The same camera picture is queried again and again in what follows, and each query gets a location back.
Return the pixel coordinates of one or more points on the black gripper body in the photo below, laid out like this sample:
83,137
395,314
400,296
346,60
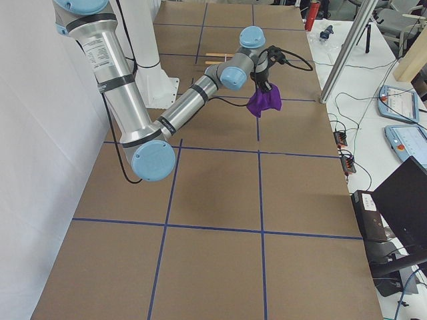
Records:
262,75

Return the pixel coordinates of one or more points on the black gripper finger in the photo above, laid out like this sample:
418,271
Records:
265,87

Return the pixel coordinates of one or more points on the purple towel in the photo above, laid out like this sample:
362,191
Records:
262,101

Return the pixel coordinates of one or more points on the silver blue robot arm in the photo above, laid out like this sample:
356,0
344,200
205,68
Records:
93,25

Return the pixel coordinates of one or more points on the white rack with wooden bars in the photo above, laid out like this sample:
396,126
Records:
217,58

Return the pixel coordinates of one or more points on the dark blue folded umbrella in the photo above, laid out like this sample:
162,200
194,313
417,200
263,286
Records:
325,34

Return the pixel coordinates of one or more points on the red cylinder bottle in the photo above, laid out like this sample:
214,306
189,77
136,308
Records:
312,14

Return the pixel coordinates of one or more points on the orange black connector block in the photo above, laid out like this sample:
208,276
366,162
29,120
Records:
340,139

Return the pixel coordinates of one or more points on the far blue teach pendant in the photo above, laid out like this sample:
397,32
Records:
399,104

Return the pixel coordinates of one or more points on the blue teach pendant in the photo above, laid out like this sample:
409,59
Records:
399,104
406,141

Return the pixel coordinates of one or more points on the near blue teach pendant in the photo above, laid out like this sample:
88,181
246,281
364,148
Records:
406,141

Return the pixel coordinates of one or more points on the black desktop computer box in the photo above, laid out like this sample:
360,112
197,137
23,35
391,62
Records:
369,219

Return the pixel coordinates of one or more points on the black monitor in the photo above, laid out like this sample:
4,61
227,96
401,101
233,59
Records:
401,200

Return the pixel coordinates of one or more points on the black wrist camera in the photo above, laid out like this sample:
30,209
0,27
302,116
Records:
276,55

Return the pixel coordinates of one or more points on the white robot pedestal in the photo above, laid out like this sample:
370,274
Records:
156,87

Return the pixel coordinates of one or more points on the aluminium frame post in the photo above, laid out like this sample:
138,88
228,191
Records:
356,30

